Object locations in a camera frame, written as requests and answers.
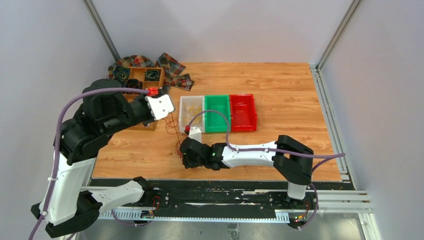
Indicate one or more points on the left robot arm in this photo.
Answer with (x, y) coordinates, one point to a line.
(104, 111)

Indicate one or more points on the red plastic bin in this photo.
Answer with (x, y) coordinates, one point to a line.
(243, 113)

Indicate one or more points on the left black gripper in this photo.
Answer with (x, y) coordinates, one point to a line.
(143, 98)

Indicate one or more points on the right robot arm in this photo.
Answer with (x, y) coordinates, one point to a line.
(292, 159)

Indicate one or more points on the white plastic bin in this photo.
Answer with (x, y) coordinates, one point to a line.
(189, 107)

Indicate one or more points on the plaid cloth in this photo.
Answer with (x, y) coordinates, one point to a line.
(173, 70)

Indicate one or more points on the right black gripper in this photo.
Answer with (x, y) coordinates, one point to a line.
(189, 163)

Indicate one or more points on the wooden compartment tray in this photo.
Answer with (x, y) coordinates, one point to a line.
(139, 78)

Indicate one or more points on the rolled dark tie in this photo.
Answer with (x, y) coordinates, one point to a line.
(121, 73)
(134, 83)
(152, 75)

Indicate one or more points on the green plastic bin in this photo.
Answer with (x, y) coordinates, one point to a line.
(214, 122)

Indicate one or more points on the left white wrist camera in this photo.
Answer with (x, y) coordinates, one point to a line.
(160, 106)

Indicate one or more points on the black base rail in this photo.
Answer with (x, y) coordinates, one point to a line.
(222, 199)

